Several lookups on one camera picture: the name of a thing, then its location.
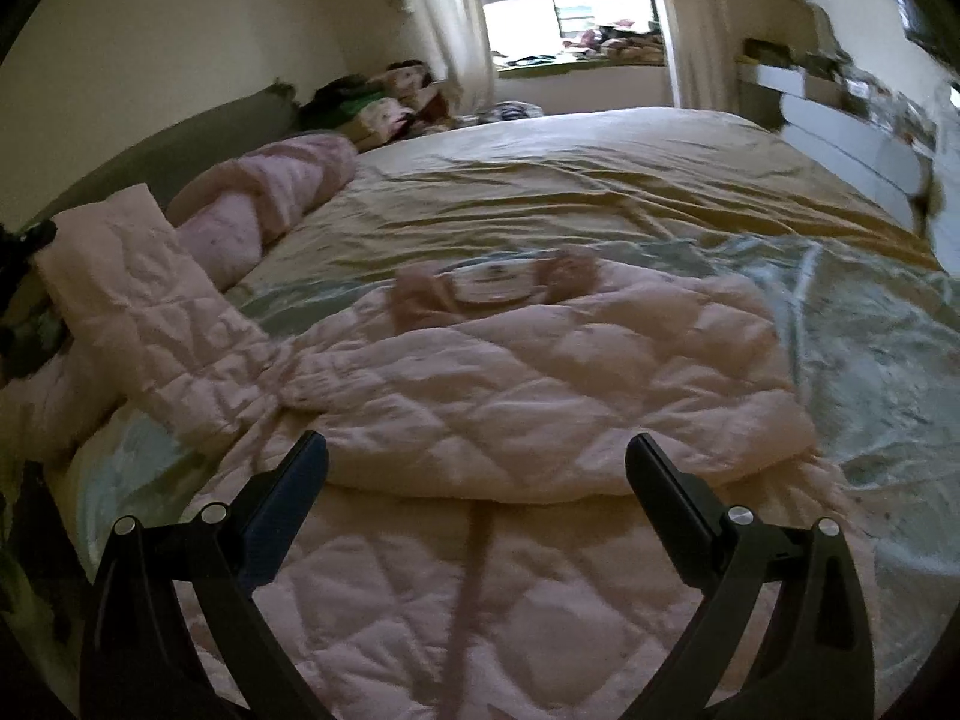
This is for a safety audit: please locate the bed with yellow sheet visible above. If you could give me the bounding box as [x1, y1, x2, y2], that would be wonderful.
[22, 106, 960, 720]

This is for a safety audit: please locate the striped cloth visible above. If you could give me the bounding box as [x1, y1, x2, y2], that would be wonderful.
[475, 100, 546, 122]

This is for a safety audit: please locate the pile of pillows and clothes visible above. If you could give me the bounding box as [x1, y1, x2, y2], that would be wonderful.
[300, 58, 467, 152]

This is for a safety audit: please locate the cream curtain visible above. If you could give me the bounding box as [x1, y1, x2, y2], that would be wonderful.
[647, 0, 742, 112]
[388, 0, 497, 117]

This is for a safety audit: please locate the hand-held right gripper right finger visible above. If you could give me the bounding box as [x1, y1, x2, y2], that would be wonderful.
[625, 431, 878, 720]

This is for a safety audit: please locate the light green printed blanket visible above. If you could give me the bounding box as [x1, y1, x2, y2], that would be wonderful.
[45, 234, 960, 691]

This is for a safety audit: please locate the grey-green headboard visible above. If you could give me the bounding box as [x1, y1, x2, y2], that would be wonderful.
[22, 81, 305, 235]

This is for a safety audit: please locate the pink rolled blanket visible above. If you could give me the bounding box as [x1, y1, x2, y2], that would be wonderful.
[0, 133, 359, 466]

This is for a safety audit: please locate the pink quilted coat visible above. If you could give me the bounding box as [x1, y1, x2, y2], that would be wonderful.
[0, 184, 878, 720]

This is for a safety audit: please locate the pile of clothes on windowsill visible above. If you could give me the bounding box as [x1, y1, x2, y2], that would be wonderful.
[493, 19, 667, 70]

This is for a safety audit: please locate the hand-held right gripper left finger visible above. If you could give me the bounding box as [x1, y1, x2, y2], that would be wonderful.
[79, 431, 335, 720]

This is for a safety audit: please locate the white dresser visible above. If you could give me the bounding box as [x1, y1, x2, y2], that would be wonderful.
[737, 4, 947, 235]

